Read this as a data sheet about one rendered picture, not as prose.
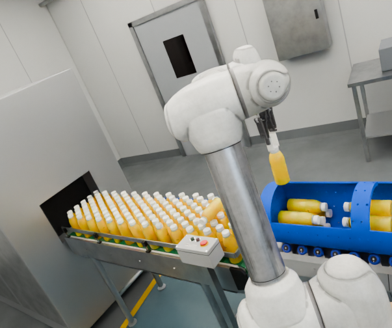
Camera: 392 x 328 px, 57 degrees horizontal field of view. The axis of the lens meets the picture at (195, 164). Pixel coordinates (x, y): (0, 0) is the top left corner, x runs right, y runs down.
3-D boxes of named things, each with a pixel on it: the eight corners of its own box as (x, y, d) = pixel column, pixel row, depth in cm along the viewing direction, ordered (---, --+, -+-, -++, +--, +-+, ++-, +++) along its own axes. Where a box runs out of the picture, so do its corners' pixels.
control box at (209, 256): (214, 269, 167) (207, 252, 163) (182, 263, 180) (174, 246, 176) (225, 254, 174) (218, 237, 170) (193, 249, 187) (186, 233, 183)
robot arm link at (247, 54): (264, 77, 150) (234, 88, 152) (254, 40, 144) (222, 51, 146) (269, 82, 140) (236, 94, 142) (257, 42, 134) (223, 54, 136)
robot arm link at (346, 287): (408, 342, 91) (390, 272, 85) (336, 360, 94) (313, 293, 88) (380, 299, 106) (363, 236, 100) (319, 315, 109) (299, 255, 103)
